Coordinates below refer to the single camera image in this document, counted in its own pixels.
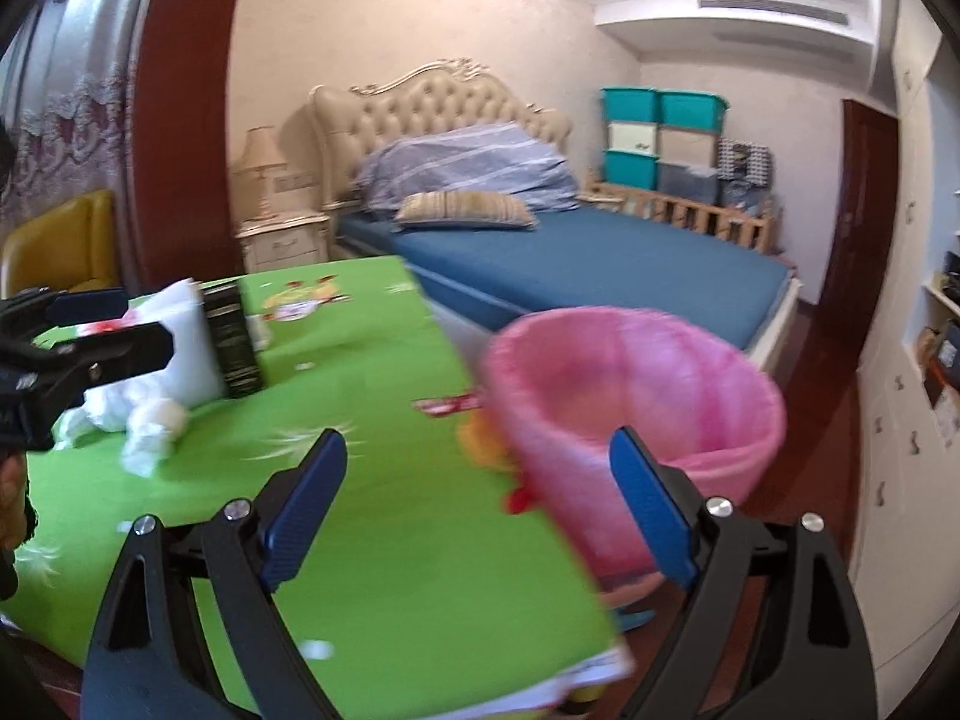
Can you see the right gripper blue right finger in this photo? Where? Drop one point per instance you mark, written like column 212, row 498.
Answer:
column 808, row 656

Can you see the teal storage bin top left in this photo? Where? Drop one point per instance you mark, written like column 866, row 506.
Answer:
column 631, row 104

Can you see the white plastic bag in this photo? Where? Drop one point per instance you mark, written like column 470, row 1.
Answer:
column 142, row 409

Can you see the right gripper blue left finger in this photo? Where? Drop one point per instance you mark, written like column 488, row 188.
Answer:
column 148, row 656

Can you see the teal storage bin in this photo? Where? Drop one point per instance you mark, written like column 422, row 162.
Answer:
column 631, row 169
column 694, row 110
column 631, row 104

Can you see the large white foam block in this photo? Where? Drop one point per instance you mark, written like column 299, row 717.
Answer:
column 192, row 377

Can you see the blue mattress bed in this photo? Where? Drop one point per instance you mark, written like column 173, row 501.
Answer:
column 477, row 281

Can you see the yellow leather armchair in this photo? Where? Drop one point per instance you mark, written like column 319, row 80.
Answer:
column 71, row 247

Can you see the ceiling air vent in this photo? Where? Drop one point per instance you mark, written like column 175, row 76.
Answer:
column 781, row 7

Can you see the dark red room door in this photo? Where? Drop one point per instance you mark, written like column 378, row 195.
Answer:
column 864, row 225

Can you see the black small carton box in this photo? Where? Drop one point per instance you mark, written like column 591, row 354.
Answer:
column 231, row 339

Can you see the white storage bin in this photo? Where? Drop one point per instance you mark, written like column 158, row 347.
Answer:
column 634, row 137

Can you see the beige tufted headboard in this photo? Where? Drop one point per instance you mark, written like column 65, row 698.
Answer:
column 444, row 95

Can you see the grey clear storage bin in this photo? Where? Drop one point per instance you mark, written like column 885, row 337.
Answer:
column 687, row 181

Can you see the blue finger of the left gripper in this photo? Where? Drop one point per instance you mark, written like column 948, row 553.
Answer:
column 120, row 352
column 37, row 310

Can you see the person's left hand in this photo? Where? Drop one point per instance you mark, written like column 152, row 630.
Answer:
column 18, row 519

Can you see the white built-in wardrobe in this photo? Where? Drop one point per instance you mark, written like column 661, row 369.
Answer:
column 904, row 565

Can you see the teal storage bin top right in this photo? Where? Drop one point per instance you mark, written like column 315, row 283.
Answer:
column 694, row 110

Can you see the bedside table lamp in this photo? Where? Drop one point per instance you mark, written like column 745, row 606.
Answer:
column 252, row 176

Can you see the striped brown pillow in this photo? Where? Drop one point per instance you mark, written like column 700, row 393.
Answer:
column 463, row 209

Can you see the green cartoon tablecloth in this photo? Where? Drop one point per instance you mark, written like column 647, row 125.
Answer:
column 319, row 548

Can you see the cream nightstand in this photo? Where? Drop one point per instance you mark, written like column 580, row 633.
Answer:
column 288, row 239

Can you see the houndstooth bag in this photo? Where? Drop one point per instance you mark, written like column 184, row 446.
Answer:
column 744, row 162

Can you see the teal storage bin lower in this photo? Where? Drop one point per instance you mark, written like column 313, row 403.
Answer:
column 631, row 169

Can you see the beige storage bin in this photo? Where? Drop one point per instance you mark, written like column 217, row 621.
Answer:
column 677, row 145

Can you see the lace patterned curtain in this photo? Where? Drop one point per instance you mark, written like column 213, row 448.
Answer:
column 67, row 94

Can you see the pink lined trash bin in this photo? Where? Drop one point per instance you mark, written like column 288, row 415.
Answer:
column 558, row 384

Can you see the lavender striped duvet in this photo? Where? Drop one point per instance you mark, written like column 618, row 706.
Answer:
column 501, row 158

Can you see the dark red door frame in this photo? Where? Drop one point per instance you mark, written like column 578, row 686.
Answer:
column 181, row 215

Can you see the wooden crib rail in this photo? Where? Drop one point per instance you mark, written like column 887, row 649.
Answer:
column 728, row 224

